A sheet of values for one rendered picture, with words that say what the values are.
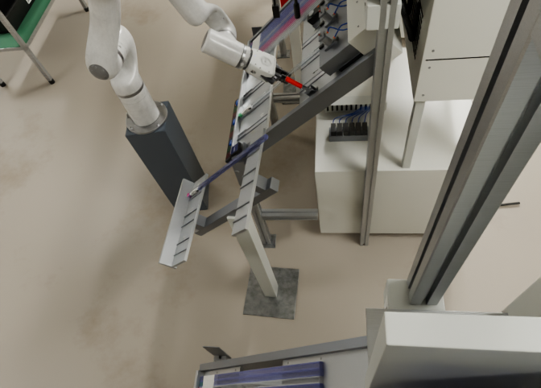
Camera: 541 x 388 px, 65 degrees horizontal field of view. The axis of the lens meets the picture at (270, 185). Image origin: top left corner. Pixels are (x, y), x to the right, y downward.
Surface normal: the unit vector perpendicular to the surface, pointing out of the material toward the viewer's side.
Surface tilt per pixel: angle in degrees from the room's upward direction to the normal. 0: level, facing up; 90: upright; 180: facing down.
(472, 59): 90
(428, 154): 0
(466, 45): 90
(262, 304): 0
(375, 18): 90
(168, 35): 0
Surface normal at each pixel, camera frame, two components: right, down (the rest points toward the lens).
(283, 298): -0.15, -0.53
